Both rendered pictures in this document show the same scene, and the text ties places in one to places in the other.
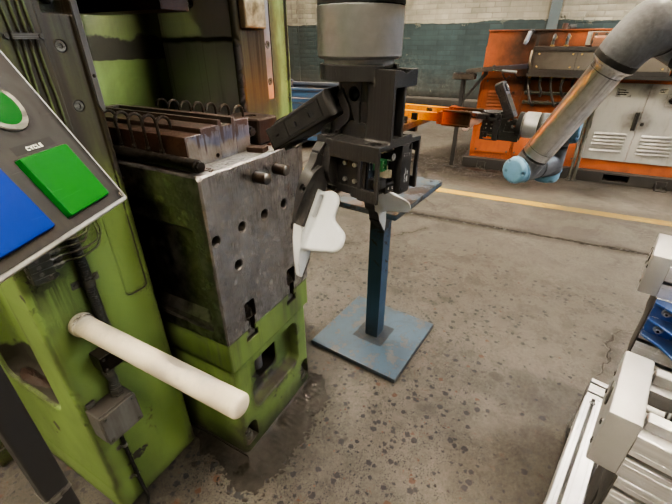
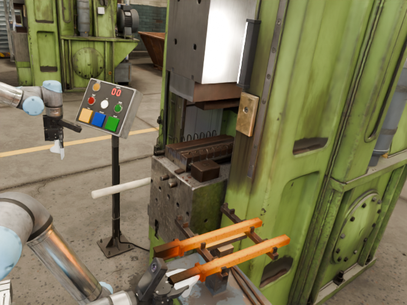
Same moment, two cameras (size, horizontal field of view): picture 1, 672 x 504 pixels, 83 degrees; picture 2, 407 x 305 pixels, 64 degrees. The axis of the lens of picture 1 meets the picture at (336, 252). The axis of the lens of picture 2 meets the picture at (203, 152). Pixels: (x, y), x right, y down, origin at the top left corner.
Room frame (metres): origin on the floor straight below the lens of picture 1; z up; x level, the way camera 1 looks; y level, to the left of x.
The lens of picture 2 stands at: (1.56, -1.08, 1.67)
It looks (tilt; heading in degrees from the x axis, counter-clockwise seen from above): 24 degrees down; 111
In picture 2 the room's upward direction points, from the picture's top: 7 degrees clockwise
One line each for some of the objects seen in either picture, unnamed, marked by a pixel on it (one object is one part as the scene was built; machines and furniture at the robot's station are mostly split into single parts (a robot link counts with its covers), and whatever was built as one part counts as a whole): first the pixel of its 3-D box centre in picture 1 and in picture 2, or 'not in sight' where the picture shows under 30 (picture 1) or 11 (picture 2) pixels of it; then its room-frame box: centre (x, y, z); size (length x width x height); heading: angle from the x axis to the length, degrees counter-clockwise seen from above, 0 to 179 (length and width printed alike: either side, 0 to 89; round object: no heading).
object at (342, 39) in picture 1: (362, 37); (54, 111); (0.39, -0.02, 1.15); 0.08 x 0.08 x 0.05
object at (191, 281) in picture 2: not in sight; (186, 288); (1.30, -0.44, 0.93); 0.09 x 0.03 x 0.06; 53
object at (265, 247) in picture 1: (191, 219); (209, 195); (1.03, 0.43, 0.69); 0.56 x 0.38 x 0.45; 61
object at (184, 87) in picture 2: not in sight; (215, 84); (0.98, 0.45, 1.32); 0.42 x 0.20 x 0.10; 61
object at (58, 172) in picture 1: (64, 181); (112, 124); (0.44, 0.32, 1.01); 0.07 x 0.05 x 0.07; 176
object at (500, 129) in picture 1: (501, 124); (149, 298); (1.23, -0.52, 0.93); 0.12 x 0.08 x 0.09; 56
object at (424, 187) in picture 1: (383, 190); (215, 288); (1.31, -0.17, 0.68); 0.40 x 0.30 x 0.02; 146
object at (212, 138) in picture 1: (157, 130); (207, 149); (0.98, 0.45, 0.96); 0.42 x 0.20 x 0.09; 61
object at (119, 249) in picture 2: not in sight; (115, 240); (0.35, 0.46, 0.05); 0.22 x 0.22 x 0.09; 61
